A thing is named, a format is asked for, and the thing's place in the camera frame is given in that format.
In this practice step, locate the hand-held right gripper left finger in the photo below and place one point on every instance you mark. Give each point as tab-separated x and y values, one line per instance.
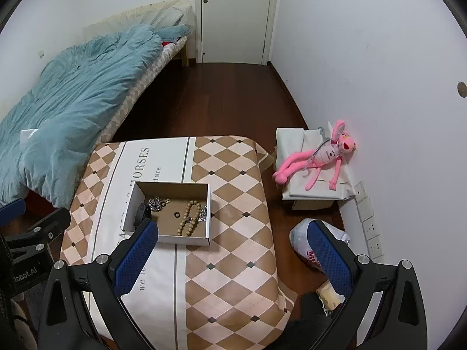
138	248

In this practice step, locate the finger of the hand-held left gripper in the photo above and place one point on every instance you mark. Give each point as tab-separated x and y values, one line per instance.
47	228
12	211

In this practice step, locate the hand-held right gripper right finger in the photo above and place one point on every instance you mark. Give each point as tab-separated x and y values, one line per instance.
328	253

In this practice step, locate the black smartwatch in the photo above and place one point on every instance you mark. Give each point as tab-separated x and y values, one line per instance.
141	215

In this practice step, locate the red bed sheet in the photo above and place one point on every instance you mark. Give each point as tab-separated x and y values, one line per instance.
36	198

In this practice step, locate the white plastic bag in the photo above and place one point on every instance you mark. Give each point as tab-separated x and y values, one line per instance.
301	238

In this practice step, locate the beige paper packet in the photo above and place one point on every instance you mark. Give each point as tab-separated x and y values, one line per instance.
328	297

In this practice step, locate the brown cardboard box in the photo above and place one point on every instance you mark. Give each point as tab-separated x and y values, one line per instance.
313	204

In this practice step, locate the dark fuzzy cloth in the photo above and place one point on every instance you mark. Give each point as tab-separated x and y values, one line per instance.
310	321

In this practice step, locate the checkered printed tablecloth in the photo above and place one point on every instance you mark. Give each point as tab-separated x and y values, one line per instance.
233	248

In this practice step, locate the pink plush toy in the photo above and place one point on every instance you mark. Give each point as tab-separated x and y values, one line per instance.
324	156

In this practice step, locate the blue duvet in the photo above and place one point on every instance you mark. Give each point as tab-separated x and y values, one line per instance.
73	98

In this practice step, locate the bed with patterned mattress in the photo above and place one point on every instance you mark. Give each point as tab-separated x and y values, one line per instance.
146	80

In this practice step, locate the white pillow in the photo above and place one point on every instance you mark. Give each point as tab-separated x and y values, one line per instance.
168	16

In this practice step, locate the white door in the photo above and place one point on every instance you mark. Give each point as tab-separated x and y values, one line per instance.
237	14

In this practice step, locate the round wall cap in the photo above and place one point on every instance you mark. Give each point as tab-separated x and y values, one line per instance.
462	89

